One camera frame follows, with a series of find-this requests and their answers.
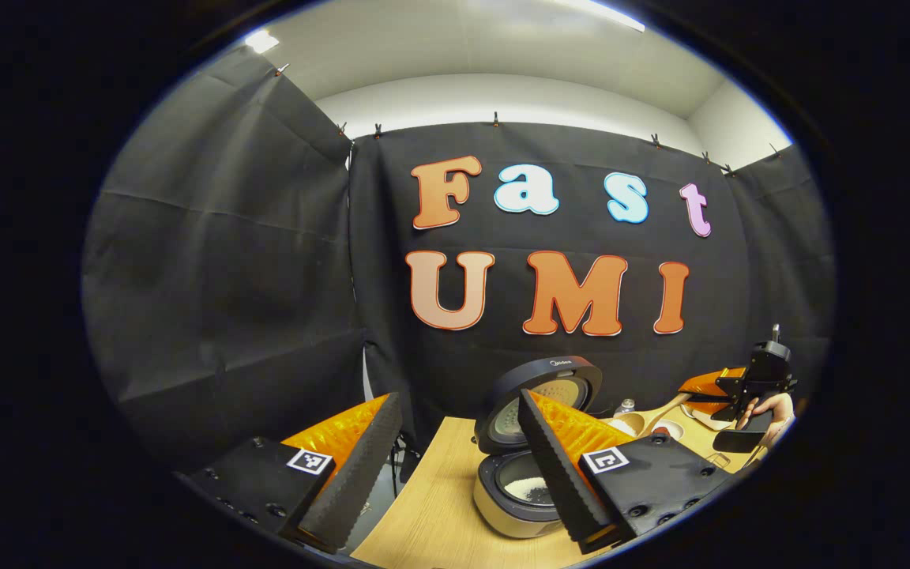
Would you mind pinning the dark grey rice cooker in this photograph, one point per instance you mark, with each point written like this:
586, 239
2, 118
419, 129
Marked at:
494, 506

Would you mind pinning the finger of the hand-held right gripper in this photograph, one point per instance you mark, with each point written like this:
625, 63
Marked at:
708, 387

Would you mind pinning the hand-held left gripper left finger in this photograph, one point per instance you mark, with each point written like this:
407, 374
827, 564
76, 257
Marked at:
360, 466

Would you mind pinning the white rice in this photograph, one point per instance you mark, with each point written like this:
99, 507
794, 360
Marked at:
522, 484

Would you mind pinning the wooden spoon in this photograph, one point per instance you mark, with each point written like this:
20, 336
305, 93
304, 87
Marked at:
635, 423

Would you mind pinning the clear drink bottle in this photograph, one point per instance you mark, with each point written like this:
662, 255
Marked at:
625, 408

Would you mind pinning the black backdrop cloth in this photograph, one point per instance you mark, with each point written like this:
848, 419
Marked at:
265, 276

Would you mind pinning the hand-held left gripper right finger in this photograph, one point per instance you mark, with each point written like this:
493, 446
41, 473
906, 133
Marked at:
554, 466

